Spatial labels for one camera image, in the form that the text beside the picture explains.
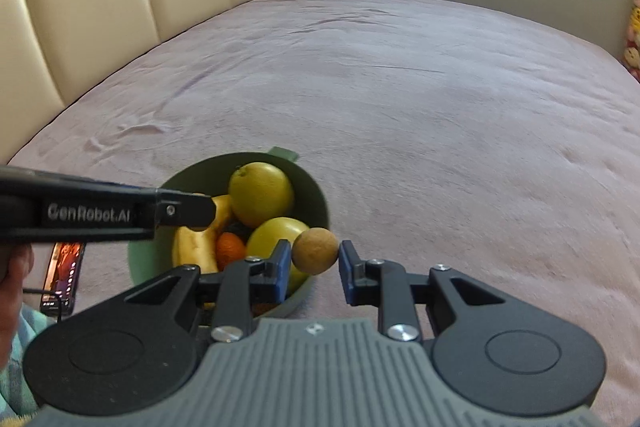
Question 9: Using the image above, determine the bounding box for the hanging plush toy organizer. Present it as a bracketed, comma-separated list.
[623, 0, 640, 80]

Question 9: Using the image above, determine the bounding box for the small brown longan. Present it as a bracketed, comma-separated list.
[292, 228, 340, 275]

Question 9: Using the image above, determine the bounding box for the green apple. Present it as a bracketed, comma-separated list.
[228, 161, 295, 229]

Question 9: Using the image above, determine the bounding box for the yellow spotted banana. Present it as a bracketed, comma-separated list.
[171, 194, 234, 274]

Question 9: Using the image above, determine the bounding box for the person left hand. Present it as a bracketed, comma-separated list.
[0, 245, 35, 369]

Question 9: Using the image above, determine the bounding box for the yellow green pear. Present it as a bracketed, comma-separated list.
[245, 217, 313, 295]

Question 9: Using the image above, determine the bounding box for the orange mandarin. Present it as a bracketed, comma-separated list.
[215, 232, 246, 272]

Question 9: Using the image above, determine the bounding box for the green plastic colander bowl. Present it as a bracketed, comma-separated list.
[126, 146, 331, 321]

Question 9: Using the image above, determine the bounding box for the pink bed blanket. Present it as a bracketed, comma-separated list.
[12, 0, 639, 426]

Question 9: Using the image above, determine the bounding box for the smartphone with lit screen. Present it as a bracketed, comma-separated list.
[40, 243, 86, 317]

